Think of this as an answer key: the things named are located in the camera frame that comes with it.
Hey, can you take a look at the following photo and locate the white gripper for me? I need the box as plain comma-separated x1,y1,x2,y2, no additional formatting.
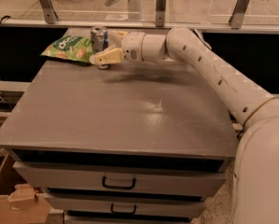
90,31,146,65

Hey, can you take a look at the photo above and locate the crushed silver redbull can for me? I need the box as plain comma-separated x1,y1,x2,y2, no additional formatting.
91,26,108,54

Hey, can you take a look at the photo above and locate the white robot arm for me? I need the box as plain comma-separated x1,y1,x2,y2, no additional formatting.
90,27,279,224

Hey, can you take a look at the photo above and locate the green rice chip bag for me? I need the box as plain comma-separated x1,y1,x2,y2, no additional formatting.
41,35,93,63

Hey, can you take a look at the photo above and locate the cardboard box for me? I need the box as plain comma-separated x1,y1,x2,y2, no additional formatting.
0,155,51,224

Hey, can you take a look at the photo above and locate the middle metal bracket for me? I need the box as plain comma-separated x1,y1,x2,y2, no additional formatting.
155,0,166,27

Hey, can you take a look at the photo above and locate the metal bracket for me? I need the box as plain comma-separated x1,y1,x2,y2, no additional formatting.
39,0,58,24
229,0,250,29
155,0,166,27

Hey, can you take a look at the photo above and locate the left metal bracket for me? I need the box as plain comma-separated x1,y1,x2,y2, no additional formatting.
39,0,58,24

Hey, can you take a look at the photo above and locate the right metal bracket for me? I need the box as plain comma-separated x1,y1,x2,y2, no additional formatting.
229,0,250,29

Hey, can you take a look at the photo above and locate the top drawer black handle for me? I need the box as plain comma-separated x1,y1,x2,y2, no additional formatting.
102,176,136,190

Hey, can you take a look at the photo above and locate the drawer black handle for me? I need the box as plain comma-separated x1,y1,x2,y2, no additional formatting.
110,203,137,215
102,176,136,190

